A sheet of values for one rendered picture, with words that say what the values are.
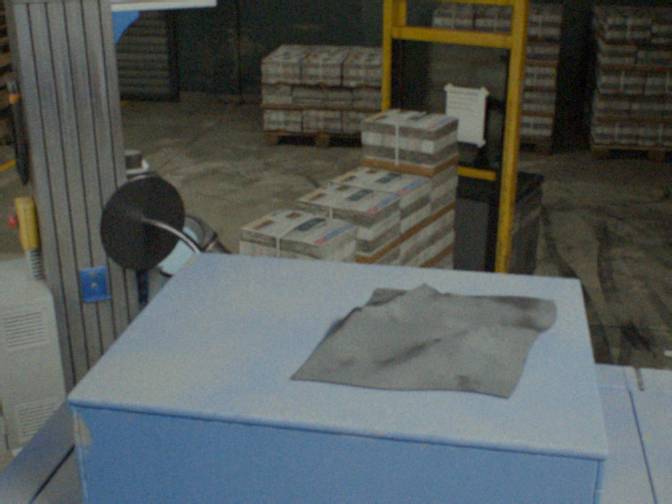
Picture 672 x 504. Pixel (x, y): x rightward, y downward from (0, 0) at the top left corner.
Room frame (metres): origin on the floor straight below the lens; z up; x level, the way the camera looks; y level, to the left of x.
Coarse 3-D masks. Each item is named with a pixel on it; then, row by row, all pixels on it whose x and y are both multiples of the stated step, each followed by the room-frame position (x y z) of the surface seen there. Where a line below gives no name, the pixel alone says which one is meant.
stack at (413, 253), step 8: (424, 232) 3.86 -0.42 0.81; (408, 240) 3.72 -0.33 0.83; (416, 240) 3.79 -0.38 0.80; (424, 240) 3.87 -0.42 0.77; (400, 248) 3.65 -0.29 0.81; (408, 248) 3.73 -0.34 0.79; (416, 248) 3.79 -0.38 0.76; (424, 248) 3.87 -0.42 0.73; (384, 256) 3.52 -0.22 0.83; (392, 256) 3.59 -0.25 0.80; (400, 256) 3.66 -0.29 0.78; (408, 256) 3.73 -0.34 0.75; (416, 256) 3.79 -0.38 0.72; (424, 256) 3.86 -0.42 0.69; (376, 264) 3.46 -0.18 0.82; (384, 264) 3.52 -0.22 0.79; (392, 264) 3.59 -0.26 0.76; (400, 264) 3.66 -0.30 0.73; (408, 264) 3.72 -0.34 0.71; (416, 264) 3.79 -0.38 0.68; (424, 264) 3.87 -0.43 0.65
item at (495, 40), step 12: (396, 36) 4.62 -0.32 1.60; (408, 36) 4.59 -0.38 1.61; (420, 36) 4.55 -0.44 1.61; (432, 36) 4.52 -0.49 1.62; (444, 36) 4.49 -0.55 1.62; (456, 36) 4.45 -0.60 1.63; (468, 36) 4.42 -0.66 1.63; (480, 36) 4.39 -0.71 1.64; (492, 36) 4.35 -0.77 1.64; (504, 36) 4.32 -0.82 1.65
